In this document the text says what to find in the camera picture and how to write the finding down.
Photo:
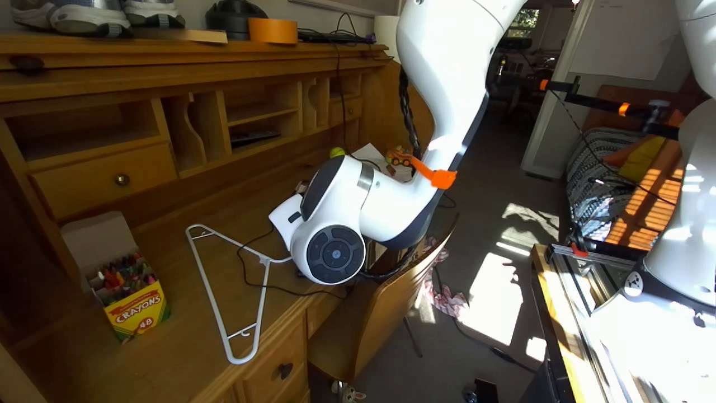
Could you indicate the robot base white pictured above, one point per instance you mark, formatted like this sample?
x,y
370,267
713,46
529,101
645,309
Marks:
x,y
660,325

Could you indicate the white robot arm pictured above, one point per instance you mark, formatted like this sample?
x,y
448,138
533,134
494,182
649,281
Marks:
x,y
444,51

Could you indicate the yellow tennis ball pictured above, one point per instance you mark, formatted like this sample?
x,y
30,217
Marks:
x,y
335,153

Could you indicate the wooden chair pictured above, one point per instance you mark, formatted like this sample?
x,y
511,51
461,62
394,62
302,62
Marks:
x,y
370,314

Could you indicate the white plastic clothes hanger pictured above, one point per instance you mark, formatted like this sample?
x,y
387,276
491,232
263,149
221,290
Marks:
x,y
236,284

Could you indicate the yellow tape roll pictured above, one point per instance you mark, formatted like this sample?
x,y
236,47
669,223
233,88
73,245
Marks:
x,y
274,29

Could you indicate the wooden roll-top desk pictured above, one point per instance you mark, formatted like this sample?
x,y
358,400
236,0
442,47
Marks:
x,y
168,134

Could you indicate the yellow green crayon box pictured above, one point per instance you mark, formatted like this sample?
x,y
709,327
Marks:
x,y
117,275

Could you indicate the blue grey sneaker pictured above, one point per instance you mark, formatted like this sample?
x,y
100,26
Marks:
x,y
98,16

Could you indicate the orange cable clip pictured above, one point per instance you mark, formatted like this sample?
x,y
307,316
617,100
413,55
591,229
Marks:
x,y
444,179

